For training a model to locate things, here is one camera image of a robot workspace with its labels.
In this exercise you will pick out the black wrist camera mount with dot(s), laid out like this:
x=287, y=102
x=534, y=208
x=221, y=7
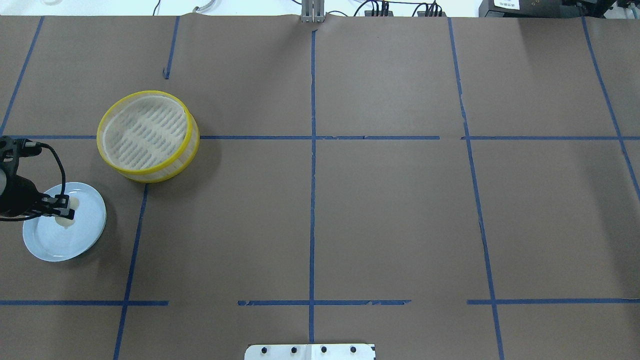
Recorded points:
x=14, y=148

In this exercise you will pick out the white steamed bun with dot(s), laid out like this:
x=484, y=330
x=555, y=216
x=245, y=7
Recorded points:
x=74, y=203

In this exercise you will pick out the white pedestal column base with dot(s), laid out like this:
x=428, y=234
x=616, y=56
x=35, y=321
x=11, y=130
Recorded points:
x=328, y=351

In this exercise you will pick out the light blue plate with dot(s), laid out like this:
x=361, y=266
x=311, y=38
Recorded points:
x=58, y=239

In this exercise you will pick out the black computer box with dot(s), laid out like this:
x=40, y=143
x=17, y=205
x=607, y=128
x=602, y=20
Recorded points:
x=520, y=9

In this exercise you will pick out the aluminium frame post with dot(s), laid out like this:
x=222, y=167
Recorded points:
x=312, y=11

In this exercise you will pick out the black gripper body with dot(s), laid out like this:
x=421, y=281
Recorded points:
x=19, y=196

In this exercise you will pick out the white steamer liner cloth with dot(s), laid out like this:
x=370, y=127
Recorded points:
x=145, y=132

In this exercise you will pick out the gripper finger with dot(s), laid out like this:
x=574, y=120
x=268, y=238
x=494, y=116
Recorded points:
x=56, y=201
x=64, y=213

